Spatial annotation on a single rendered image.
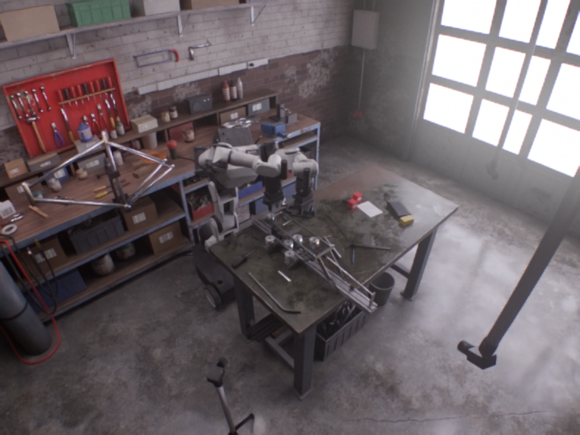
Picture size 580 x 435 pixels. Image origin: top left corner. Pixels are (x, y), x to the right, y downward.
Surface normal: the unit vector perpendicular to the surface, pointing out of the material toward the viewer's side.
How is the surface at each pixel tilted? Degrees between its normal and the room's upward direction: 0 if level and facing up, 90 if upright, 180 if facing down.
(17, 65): 90
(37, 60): 90
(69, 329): 0
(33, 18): 91
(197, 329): 0
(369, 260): 0
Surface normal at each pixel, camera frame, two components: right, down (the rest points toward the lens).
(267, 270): 0.00, -0.79
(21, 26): 0.63, 0.50
